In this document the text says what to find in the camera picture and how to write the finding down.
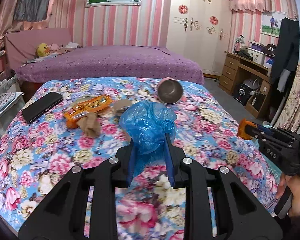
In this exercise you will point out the red round wardrobe sticker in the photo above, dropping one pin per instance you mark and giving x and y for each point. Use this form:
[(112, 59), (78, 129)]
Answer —
[(214, 20), (182, 9)]

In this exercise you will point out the wooden desk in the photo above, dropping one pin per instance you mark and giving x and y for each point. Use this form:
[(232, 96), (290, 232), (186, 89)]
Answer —
[(230, 72)]

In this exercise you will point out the beige sock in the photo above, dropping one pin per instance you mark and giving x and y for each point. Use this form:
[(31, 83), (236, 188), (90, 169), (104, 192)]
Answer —
[(121, 107), (90, 126)]

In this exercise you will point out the pink plush toy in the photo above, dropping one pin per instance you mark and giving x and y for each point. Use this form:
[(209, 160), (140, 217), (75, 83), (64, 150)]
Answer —
[(54, 47)]

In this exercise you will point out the white wardrobe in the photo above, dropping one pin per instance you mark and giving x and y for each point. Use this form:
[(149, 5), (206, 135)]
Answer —
[(197, 42)]

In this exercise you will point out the dark hanging coat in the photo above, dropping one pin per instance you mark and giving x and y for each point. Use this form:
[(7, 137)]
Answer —
[(286, 50)]

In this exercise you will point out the grey window curtain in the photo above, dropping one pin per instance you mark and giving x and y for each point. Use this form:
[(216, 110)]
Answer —
[(32, 0)]

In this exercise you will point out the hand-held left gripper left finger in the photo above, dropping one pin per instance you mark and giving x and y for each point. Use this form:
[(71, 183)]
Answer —
[(131, 160)]

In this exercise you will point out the white storage box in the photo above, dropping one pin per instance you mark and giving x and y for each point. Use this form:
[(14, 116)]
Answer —
[(257, 55)]

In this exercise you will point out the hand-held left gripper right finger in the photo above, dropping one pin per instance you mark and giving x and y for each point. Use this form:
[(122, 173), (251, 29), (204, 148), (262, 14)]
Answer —
[(170, 160)]

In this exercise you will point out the cardboard box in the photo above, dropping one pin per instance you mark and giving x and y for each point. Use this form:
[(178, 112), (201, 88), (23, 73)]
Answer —
[(256, 103)]

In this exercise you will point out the couple wall poster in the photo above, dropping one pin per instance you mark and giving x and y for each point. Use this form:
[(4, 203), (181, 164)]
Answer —
[(271, 23)]

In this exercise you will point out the black box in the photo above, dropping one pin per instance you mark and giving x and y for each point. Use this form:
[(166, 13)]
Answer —
[(242, 93)]

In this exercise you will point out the black phone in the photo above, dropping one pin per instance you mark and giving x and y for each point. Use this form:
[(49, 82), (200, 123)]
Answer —
[(41, 107)]

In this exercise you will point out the polka dot cushion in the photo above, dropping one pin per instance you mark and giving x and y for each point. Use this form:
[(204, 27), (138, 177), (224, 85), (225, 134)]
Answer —
[(5, 102)]

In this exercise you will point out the black printed cap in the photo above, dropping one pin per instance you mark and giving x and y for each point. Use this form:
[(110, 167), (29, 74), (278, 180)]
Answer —
[(271, 48)]

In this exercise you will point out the desk lamp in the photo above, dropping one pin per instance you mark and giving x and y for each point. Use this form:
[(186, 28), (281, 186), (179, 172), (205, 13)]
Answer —
[(239, 41)]

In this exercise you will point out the crumpled clothes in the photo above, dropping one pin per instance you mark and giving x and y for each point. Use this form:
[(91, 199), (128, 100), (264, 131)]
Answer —
[(71, 46)]

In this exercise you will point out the yellow duck plush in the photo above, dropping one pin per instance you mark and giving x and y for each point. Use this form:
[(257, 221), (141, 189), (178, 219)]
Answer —
[(42, 50)]

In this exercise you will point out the blue plastic bag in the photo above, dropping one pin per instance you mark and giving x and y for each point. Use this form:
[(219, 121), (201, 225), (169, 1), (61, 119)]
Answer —
[(145, 120)]

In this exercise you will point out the floral curtain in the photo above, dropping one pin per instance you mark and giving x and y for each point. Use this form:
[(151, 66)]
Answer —
[(295, 100)]

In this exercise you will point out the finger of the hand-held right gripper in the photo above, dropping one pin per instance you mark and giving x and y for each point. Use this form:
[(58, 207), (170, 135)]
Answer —
[(270, 137), (262, 127)]

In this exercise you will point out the orange snack packet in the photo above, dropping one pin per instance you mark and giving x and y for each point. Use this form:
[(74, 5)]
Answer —
[(90, 106)]

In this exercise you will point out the pink headboard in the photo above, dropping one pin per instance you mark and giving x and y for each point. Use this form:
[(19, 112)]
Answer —
[(27, 45)]

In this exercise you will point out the pink steel mug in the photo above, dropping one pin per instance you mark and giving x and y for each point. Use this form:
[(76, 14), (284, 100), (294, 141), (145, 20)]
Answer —
[(170, 92)]

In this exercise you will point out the pink window curtain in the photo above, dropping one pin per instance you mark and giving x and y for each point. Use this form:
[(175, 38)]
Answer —
[(65, 10)]

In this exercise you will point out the bed with purple sheet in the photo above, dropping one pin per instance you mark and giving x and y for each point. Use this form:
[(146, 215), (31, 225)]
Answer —
[(110, 62)]

